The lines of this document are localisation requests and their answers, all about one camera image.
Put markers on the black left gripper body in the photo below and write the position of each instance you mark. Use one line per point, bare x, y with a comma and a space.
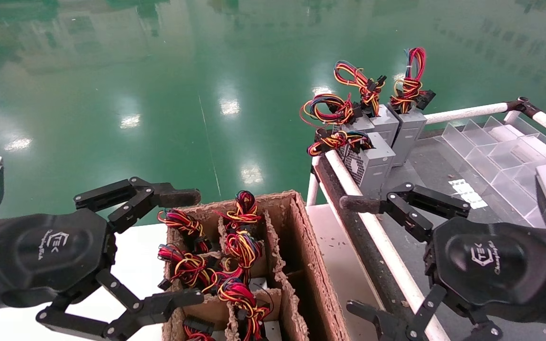
55, 246

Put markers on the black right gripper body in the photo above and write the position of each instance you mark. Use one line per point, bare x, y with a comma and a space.
491, 260

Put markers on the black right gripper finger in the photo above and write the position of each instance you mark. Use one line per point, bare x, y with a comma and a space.
424, 317
420, 203

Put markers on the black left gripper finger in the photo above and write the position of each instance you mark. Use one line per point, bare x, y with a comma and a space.
154, 305
135, 199

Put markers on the white paper label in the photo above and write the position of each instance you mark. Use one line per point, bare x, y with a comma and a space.
467, 194

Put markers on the clear acrylic compartment organizer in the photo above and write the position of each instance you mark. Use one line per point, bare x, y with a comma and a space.
491, 161

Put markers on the white plastic block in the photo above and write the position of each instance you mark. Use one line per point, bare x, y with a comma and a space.
505, 133
538, 146

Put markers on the brown cardboard divider box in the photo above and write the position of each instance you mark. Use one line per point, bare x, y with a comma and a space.
301, 246

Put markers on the black pipe joint connector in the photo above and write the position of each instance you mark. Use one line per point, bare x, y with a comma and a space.
524, 106

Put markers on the long white pipe rail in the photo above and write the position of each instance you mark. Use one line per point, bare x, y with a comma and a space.
382, 241

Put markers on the white pipe post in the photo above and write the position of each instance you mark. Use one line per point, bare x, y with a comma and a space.
313, 189

